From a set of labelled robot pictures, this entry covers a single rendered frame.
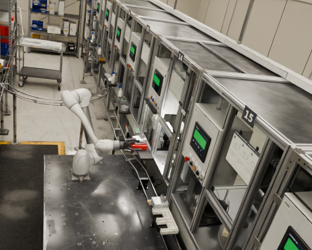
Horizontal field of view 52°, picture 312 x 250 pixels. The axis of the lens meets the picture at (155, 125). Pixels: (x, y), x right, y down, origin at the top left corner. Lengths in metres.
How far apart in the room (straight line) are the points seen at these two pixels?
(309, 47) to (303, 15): 0.67
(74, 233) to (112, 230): 0.30
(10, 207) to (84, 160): 1.19
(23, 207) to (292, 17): 5.95
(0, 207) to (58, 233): 1.38
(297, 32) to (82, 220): 5.60
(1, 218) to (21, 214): 0.20
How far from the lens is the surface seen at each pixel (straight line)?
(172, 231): 2.61
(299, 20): 7.14
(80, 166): 3.16
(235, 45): 3.55
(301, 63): 6.87
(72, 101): 3.05
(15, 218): 3.86
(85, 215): 2.89
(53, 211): 2.92
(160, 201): 2.76
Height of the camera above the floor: 2.66
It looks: 26 degrees down
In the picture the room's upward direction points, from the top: 12 degrees clockwise
